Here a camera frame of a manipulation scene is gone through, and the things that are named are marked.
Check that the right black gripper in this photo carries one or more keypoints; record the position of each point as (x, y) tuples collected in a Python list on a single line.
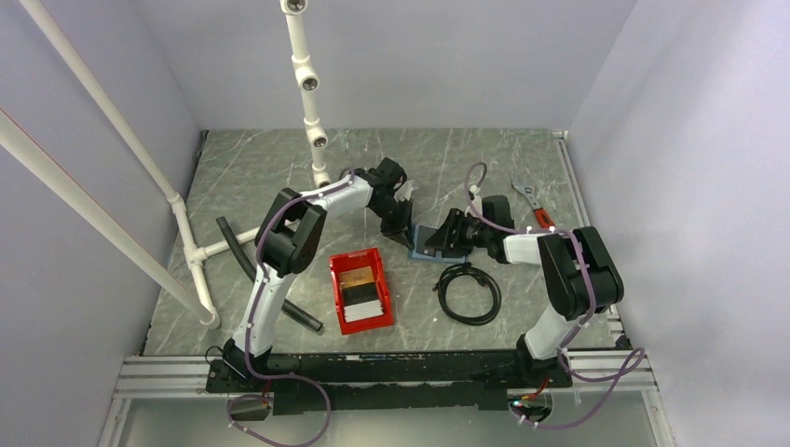
[(444, 240)]

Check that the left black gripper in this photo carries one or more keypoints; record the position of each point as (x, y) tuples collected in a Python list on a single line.
[(401, 231)]

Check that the blue card holder wallet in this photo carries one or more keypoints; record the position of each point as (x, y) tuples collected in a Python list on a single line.
[(420, 251)]

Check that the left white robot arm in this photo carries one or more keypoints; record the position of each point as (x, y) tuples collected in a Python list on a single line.
[(287, 242)]

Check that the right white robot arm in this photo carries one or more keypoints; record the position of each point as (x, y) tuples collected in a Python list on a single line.
[(580, 276)]

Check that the gold card in bin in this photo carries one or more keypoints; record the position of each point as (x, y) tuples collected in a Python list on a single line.
[(356, 277)]

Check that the white card stack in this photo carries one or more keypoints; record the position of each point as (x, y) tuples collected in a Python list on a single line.
[(361, 311)]

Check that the red plastic bin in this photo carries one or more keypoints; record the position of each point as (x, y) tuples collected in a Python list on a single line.
[(370, 292)]

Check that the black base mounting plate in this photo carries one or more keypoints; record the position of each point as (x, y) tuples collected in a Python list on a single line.
[(482, 379)]

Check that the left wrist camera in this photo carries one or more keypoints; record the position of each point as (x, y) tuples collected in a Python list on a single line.
[(405, 191)]

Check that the red handled adjustable wrench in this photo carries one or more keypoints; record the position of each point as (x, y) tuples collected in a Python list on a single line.
[(529, 192)]

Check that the white PVC pipe frame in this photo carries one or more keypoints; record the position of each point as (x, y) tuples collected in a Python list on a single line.
[(57, 271)]

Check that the aluminium rail frame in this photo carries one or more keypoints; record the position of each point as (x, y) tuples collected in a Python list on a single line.
[(621, 368)]

